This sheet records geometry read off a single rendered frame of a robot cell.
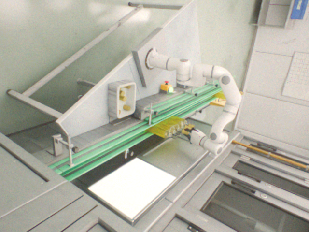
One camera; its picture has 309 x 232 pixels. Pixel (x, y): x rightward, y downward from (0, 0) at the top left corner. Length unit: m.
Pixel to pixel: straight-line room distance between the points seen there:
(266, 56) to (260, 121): 1.90
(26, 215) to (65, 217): 0.11
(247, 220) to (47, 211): 0.98
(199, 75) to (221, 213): 0.82
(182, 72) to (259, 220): 0.96
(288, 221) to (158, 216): 0.69
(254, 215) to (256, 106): 6.34
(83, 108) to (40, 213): 0.80
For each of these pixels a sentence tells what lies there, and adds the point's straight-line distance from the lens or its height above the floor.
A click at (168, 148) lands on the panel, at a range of 1.72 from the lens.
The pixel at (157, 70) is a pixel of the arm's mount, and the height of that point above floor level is 0.79.
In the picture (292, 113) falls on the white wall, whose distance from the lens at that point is 7.50.
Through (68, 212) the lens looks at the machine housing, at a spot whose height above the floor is 1.36.
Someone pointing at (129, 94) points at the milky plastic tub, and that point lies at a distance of 1.62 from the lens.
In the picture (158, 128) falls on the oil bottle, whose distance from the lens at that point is 1.64.
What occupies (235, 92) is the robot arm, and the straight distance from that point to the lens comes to 1.44.
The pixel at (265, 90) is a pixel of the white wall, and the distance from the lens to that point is 7.46.
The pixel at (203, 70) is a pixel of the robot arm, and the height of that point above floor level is 1.21.
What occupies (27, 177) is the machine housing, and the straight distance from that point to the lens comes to 0.92.
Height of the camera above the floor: 1.81
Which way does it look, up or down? 31 degrees down
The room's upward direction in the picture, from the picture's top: 110 degrees clockwise
